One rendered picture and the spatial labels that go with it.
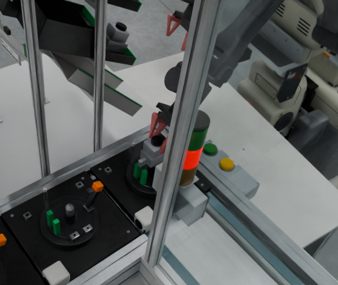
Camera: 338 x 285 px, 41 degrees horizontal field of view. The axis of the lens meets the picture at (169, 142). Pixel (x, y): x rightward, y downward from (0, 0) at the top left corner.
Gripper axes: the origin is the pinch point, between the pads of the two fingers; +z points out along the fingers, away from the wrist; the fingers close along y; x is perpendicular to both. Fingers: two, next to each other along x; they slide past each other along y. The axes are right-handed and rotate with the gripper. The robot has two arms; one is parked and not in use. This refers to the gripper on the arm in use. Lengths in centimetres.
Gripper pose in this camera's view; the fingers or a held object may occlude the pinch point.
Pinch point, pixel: (156, 145)
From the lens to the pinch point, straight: 112.2
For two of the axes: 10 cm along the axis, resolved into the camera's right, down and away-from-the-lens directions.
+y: 6.3, 6.3, -4.5
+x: 5.1, 0.9, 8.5
